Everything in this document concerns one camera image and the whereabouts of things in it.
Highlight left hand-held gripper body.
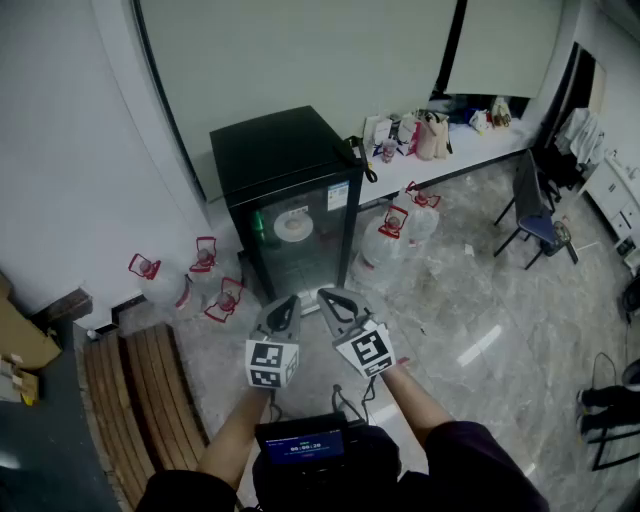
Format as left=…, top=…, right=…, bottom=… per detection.
left=243, top=336, right=301, bottom=390

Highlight white coat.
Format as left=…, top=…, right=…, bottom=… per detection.
left=554, top=107, right=606, bottom=169

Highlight person's left forearm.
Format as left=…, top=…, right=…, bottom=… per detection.
left=137, top=384, right=271, bottom=512

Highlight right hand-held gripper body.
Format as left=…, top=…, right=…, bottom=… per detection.
left=331, top=311, right=398, bottom=380

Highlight round waste bin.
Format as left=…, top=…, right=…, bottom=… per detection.
left=552, top=222, right=576, bottom=256

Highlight beige tote bag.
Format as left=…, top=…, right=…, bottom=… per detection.
left=417, top=110, right=454, bottom=161

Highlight white cabinet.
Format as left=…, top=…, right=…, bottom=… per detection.
left=582, top=149, right=640, bottom=246

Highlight white bag red print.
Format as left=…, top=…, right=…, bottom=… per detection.
left=397, top=113, right=424, bottom=157

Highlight white long bench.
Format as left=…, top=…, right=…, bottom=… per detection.
left=359, top=119, right=539, bottom=206

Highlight white plastic bag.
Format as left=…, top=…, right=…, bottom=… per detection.
left=468, top=108, right=494, bottom=135

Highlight dark leather strap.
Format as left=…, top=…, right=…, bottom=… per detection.
left=347, top=135, right=379, bottom=184

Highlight white plate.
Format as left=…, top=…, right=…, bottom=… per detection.
left=272, top=208, right=315, bottom=244

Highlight clear water jug red handle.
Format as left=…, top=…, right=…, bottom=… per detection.
left=127, top=252, right=194, bottom=314
left=349, top=203, right=410, bottom=281
left=188, top=235, right=219, bottom=286
left=202, top=276, right=261, bottom=324
left=403, top=180, right=442, bottom=241

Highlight black office chair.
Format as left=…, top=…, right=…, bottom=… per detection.
left=532, top=144, right=586, bottom=201

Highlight wooden slat pallet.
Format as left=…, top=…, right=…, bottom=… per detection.
left=82, top=323, right=211, bottom=512

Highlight blue-grey chair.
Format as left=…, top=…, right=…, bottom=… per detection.
left=493, top=149, right=581, bottom=271

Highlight white paper bag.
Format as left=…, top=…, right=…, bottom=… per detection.
left=363, top=114, right=394, bottom=151

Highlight person's right forearm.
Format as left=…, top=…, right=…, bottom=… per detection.
left=379, top=357, right=549, bottom=512

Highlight dark wooden block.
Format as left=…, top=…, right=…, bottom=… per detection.
left=47, top=288, right=94, bottom=321

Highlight black metal stool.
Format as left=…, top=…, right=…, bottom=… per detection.
left=587, top=424, right=640, bottom=471

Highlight black chest-mounted screen device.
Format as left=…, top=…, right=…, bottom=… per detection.
left=253, top=413, right=401, bottom=501

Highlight black mini fridge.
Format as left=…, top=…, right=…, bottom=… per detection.
left=209, top=104, right=365, bottom=316

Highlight narrow pale roller blind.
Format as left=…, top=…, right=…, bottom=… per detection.
left=444, top=0, right=566, bottom=100

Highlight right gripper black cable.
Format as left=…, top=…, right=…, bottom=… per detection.
left=332, top=377, right=379, bottom=426

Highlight yellow patterned bag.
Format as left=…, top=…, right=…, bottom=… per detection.
left=489, top=97, right=512, bottom=129

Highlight large cardboard box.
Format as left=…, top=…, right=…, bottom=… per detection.
left=0, top=272, right=64, bottom=371

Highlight wide pale roller blind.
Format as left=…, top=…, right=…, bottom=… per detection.
left=134, top=0, right=459, bottom=204

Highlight small cardboard boxes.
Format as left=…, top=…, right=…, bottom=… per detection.
left=0, top=352, right=40, bottom=404

